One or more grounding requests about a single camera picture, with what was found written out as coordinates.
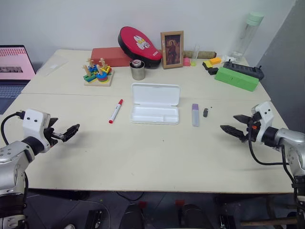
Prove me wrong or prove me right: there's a black power strip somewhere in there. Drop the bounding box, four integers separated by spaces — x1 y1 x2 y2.
222 60 265 81

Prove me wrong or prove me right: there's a brown rolled mat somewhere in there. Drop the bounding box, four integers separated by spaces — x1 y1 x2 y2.
182 50 217 59

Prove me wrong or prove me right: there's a wooden framed portrait picture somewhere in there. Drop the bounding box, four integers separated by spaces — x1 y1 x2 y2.
160 30 185 70

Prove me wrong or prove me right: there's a black cable under table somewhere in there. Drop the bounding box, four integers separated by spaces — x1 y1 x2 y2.
116 191 145 201

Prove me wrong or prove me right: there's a white plastic case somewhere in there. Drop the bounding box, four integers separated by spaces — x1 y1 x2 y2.
129 82 181 125

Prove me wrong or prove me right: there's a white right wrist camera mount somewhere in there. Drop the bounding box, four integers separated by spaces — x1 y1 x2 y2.
251 101 274 145

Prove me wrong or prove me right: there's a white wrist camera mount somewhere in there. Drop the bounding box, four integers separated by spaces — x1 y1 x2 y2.
22 109 51 154
251 101 274 145

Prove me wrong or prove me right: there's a laptop with pink screen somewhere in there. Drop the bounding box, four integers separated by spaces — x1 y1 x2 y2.
0 45 37 115

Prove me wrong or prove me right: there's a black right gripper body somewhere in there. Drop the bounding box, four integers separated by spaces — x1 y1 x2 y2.
245 112 263 144

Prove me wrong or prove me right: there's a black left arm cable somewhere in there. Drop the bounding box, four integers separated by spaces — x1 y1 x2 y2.
0 110 26 146

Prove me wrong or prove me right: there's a wooden bar under table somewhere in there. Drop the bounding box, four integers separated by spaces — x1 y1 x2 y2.
240 217 297 227

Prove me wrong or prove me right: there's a dark rounded shape under table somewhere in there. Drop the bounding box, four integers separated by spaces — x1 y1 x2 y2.
180 203 212 229
118 203 146 229

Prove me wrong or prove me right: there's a red rectangular box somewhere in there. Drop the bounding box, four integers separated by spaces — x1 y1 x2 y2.
90 47 134 68

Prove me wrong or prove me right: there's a black box under table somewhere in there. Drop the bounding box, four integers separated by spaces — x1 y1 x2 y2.
86 209 106 229

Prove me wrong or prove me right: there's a green foam block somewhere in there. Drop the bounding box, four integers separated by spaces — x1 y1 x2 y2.
214 66 260 93

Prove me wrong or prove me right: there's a red and black punch pad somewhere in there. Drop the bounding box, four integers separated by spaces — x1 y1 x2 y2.
117 26 163 70

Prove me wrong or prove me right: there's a wooden colourful stacking toy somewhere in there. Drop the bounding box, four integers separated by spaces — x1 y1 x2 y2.
82 57 116 87

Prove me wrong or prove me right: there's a metal cup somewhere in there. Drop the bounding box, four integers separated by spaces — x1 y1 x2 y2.
129 60 146 81

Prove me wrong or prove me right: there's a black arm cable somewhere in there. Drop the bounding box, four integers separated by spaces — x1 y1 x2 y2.
0 110 26 146
247 124 296 189

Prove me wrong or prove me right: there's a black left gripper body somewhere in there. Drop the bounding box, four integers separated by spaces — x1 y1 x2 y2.
43 127 65 147

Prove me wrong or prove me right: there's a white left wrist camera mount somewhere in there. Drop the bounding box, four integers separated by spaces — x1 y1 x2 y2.
22 109 51 154

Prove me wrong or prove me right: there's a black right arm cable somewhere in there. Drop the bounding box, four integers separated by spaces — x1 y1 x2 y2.
247 124 296 189

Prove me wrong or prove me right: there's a red and white marker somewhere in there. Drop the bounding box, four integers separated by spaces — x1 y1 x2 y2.
108 98 124 125

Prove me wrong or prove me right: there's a clear bottle with green lid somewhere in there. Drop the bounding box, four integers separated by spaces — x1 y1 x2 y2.
229 12 265 62

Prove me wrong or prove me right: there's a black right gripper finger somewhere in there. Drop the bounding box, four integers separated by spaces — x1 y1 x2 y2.
219 124 249 143
233 114 251 125

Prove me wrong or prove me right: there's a purple capped clear lead box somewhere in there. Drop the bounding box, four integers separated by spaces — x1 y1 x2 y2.
191 103 200 127

